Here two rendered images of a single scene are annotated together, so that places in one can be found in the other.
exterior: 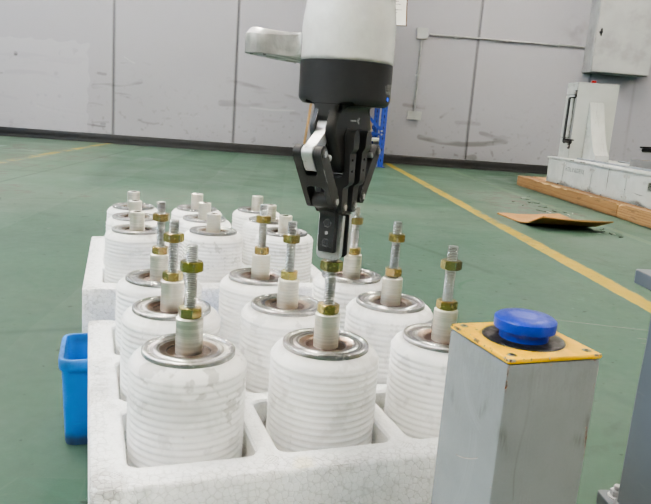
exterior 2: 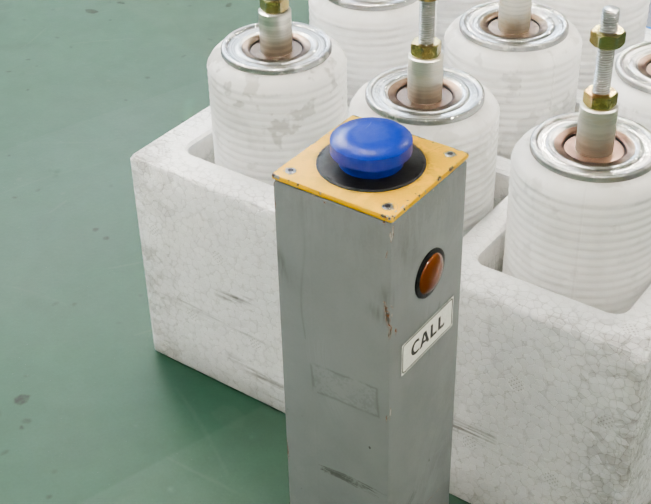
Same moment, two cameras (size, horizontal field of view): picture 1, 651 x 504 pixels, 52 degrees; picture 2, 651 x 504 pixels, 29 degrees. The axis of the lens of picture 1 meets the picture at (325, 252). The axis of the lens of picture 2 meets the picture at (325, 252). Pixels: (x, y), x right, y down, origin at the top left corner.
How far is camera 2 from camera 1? 0.60 m
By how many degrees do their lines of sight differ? 56
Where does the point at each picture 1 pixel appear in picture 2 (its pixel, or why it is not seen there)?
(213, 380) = (250, 90)
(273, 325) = (453, 49)
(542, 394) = (319, 233)
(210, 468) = (235, 183)
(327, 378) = not seen: hidden behind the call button
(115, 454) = (193, 133)
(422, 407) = (510, 228)
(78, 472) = not seen: hidden behind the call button
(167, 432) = (217, 129)
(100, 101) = not seen: outside the picture
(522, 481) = (312, 323)
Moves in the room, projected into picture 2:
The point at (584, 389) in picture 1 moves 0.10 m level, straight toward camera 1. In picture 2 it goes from (373, 252) to (161, 281)
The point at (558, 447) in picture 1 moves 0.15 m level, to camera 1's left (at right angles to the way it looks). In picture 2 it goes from (351, 307) to (200, 176)
